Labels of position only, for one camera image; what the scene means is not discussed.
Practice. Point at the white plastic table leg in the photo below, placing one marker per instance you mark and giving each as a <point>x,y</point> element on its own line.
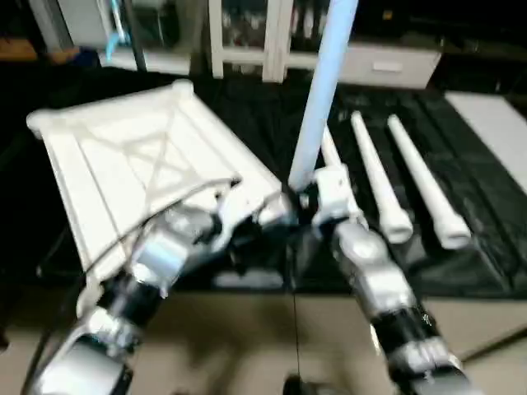
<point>375,177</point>
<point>330,148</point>
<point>424,185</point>
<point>325,82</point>

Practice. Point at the white plastic table top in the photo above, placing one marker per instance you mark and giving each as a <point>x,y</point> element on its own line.
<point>123,156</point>

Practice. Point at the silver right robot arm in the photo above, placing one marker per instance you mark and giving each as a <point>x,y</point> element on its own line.
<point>387,288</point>

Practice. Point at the black work mat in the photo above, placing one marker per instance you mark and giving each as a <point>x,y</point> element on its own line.
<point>247,107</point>

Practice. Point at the white drawer unit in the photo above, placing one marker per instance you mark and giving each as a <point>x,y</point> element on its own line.
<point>387,66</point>

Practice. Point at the white glass door cabinet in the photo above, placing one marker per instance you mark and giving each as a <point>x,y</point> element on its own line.
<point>247,37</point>

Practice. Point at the grey metal pole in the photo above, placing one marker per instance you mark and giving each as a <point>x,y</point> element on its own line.
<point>134,33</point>

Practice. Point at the light blue plastic item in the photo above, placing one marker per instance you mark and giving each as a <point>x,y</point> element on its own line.
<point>114,37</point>

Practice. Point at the brown wooden board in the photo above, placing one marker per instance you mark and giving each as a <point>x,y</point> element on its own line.
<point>25,49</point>

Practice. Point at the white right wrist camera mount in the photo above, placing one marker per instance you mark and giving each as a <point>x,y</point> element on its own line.
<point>333,193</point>

